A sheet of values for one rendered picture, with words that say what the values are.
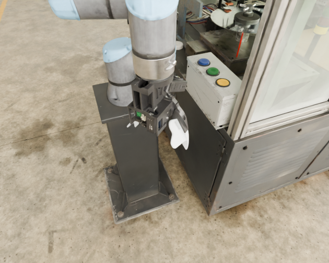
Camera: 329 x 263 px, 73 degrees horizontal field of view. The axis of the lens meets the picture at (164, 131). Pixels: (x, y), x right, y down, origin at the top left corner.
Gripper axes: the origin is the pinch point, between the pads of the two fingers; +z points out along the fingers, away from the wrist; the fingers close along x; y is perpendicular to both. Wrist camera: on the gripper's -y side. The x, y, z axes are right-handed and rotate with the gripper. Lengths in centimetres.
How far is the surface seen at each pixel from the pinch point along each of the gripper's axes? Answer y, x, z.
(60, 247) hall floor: 30, -48, 91
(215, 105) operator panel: -27.1, 5.5, 6.9
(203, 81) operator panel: -33.6, -2.4, 3.7
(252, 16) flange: -79, 0, -5
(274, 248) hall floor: -30, 54, 91
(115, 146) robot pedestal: -10.7, -30.8, 34.8
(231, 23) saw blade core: -69, -6, -4
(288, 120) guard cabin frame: -42, 30, 15
